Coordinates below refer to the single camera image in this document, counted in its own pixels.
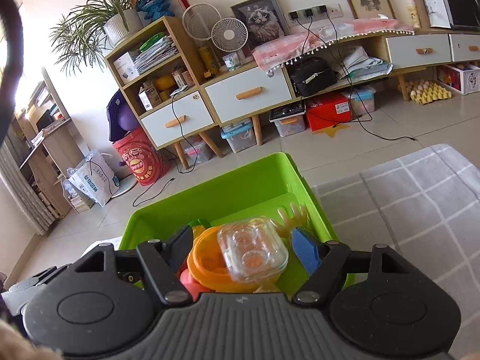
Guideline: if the clear plastic case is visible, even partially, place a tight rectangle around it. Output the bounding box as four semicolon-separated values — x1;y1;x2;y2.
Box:
216;217;289;284

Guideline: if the orange toy pot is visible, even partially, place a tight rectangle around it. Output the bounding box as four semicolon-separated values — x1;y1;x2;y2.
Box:
187;227;259;293

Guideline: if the pink toy piece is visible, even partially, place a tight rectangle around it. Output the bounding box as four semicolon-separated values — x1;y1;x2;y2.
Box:
180;269;212;302

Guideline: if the green plastic bin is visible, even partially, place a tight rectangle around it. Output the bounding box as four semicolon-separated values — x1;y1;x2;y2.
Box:
120;153;334;250

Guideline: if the red snack bucket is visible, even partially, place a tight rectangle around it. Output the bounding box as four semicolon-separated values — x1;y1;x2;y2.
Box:
113;127;170;186

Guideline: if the grey checked table cloth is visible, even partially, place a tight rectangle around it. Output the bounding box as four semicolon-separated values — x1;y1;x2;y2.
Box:
302;144;479;358

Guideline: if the white paper shopping bag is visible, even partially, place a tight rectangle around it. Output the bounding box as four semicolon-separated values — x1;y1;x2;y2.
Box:
62;150;120;206

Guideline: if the yellow star floor sticker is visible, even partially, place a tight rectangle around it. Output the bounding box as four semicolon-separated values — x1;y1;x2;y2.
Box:
313;124;349;138

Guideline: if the clear storage box black lid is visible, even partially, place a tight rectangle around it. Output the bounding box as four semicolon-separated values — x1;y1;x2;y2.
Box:
268;102;306;137

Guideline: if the red cardboard box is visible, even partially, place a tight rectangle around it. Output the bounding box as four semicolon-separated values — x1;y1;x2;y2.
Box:
306;92;352;132

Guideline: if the blue lid storage box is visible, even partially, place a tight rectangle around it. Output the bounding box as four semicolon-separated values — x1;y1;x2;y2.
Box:
220;118;256;153

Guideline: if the wooden side desk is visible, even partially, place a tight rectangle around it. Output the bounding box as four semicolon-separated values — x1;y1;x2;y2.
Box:
1;68;83;236

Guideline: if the long wooden tv cabinet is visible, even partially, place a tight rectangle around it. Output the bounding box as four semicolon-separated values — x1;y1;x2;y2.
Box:
202;25;480;147

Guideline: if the black bag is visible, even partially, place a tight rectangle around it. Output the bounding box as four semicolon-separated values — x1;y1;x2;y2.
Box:
287;56;337;97

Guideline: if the yellow egg tray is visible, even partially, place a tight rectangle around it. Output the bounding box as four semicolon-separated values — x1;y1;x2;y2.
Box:
405;80;452;105

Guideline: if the wooden shelf cabinet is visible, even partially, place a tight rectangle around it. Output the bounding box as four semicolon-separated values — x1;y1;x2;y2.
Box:
105;17;224;168

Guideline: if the pink checked cloth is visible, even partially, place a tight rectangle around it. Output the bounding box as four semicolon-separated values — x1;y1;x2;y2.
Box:
252;18;415;72

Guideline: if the white colourful toy box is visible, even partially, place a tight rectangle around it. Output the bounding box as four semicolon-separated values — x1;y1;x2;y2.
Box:
435;63;479;95

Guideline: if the small white desk fan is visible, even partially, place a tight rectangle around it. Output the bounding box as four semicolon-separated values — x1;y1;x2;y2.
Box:
211;17;248;56

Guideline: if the potted spider plant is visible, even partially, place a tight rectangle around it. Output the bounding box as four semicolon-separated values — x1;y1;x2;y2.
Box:
49;0;131;76

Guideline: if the white round fan guard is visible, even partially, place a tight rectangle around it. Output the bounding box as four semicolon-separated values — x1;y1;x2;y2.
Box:
181;3;221;41

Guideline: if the framed cat picture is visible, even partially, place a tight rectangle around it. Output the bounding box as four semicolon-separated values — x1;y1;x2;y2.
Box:
231;0;290;51

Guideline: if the blue stitch plush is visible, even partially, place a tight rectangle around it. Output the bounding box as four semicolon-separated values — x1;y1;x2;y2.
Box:
136;0;175;22

